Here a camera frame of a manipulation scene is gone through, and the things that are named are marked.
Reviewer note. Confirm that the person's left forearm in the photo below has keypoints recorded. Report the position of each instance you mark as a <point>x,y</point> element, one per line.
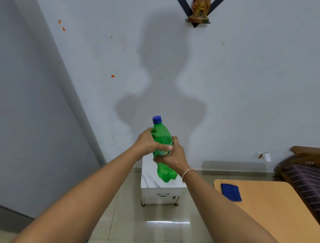
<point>82,200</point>

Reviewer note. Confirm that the wooden table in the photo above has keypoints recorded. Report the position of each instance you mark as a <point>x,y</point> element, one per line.
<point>275,212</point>

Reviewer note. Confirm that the white wall socket plug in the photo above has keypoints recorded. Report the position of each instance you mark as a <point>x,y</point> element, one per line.
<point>266,157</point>

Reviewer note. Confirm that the golden idol on shelf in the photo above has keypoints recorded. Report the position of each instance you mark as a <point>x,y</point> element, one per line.
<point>185,7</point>

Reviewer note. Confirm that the pink thread wrist band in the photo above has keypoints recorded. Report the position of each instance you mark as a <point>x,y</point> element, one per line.
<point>187,173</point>

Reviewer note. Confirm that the white marble drawer cabinet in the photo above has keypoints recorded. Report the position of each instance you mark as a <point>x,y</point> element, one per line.
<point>155,192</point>

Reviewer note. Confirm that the person's left hand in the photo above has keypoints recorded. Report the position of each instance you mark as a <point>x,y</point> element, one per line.
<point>145,145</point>

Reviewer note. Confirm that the blue folded cloth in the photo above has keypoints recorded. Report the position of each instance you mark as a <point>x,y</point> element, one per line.
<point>231,192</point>

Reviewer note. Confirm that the person's right hand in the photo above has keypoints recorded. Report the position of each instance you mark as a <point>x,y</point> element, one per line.
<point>177,160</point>

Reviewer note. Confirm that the blue bottle cap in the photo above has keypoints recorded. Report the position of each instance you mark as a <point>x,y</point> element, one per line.
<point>157,120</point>

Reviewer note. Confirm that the golden figurine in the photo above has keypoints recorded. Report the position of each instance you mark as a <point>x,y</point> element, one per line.
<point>199,10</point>

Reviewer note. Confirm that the person's right forearm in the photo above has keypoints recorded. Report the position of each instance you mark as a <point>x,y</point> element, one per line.
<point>225,212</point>

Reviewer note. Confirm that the green plastic bottle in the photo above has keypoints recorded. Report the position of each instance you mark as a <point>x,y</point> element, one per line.
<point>161,135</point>

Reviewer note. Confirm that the grey refrigerator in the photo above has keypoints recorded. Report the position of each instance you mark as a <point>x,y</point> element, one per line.
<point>37,125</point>

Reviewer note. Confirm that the wooden sofa purple upholstery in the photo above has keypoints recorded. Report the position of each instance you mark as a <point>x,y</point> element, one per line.
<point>305,180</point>

